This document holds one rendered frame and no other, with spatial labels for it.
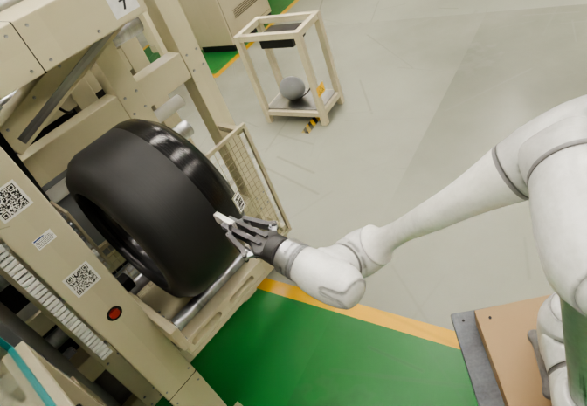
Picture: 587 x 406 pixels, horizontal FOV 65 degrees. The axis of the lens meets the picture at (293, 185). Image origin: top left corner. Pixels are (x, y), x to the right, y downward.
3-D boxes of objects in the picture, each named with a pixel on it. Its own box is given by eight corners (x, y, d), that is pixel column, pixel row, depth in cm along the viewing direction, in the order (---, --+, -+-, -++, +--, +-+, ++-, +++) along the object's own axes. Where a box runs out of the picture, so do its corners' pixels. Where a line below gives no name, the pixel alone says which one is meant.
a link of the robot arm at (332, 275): (284, 292, 105) (318, 271, 115) (341, 326, 97) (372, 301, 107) (291, 251, 101) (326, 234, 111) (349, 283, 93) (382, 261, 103)
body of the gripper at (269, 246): (291, 231, 110) (263, 216, 115) (268, 257, 106) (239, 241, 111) (297, 251, 115) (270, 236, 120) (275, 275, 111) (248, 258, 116)
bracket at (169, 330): (185, 352, 141) (170, 334, 135) (120, 300, 166) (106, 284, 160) (193, 343, 142) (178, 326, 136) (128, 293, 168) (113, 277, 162)
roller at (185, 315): (166, 321, 142) (169, 326, 145) (176, 330, 140) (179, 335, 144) (242, 243, 158) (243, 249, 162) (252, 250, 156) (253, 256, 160)
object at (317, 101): (327, 126, 369) (298, 32, 320) (267, 122, 402) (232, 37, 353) (345, 101, 389) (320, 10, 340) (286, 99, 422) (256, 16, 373)
